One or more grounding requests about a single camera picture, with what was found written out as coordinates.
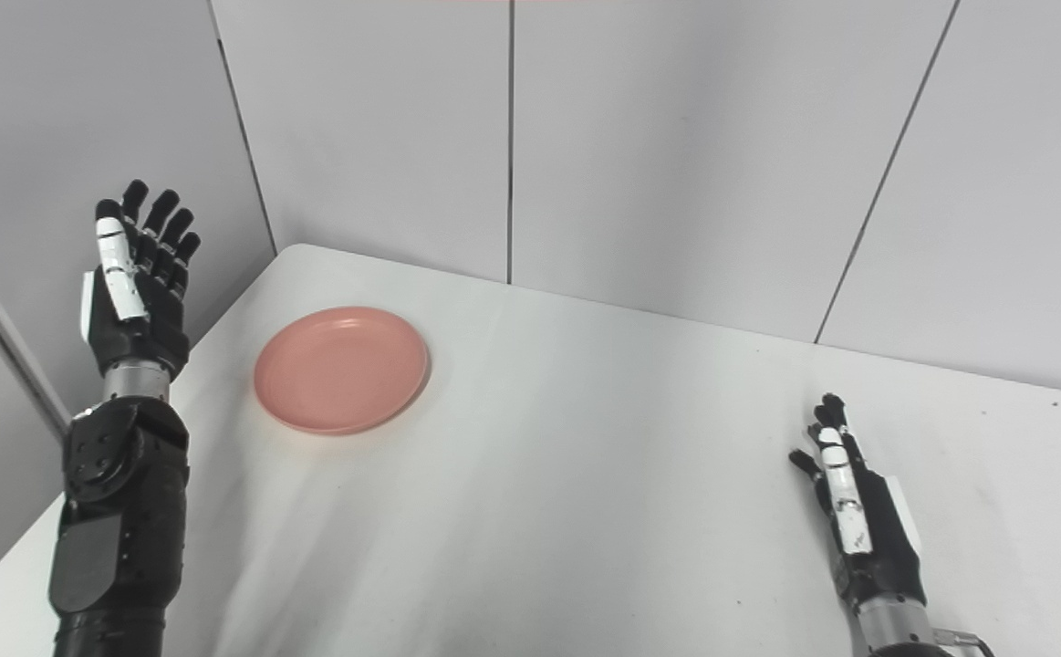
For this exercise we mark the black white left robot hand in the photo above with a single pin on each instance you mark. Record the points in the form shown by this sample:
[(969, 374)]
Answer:
[(138, 319)]

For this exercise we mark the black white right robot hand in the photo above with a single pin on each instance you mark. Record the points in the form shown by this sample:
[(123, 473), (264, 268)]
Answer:
[(877, 547)]

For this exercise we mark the pink round plate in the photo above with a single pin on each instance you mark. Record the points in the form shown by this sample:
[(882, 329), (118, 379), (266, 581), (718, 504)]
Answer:
[(340, 369)]

